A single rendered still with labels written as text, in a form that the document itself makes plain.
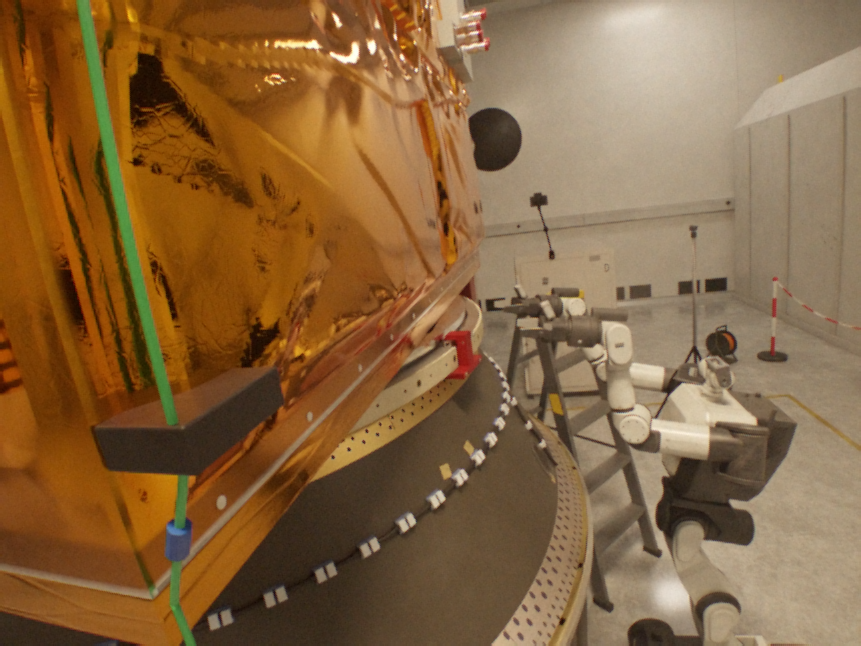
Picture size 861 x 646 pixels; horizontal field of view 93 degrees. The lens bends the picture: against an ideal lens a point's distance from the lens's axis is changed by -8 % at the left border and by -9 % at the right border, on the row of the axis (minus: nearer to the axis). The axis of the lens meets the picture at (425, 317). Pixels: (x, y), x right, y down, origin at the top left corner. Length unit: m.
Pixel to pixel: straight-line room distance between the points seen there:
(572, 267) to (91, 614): 4.31
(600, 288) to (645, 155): 4.51
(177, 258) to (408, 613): 0.71
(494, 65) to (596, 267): 5.11
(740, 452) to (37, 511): 1.33
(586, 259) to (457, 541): 3.77
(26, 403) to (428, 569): 0.71
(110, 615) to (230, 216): 0.30
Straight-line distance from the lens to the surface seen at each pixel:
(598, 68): 8.79
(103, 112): 0.28
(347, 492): 0.83
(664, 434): 1.35
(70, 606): 0.45
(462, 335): 1.00
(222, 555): 0.42
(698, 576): 1.86
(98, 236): 0.32
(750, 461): 1.37
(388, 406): 0.84
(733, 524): 1.74
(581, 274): 4.49
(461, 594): 0.94
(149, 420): 0.30
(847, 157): 6.53
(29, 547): 0.44
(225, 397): 0.30
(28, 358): 0.33
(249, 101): 0.41
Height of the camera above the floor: 2.00
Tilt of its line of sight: 12 degrees down
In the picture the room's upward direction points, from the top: 8 degrees counter-clockwise
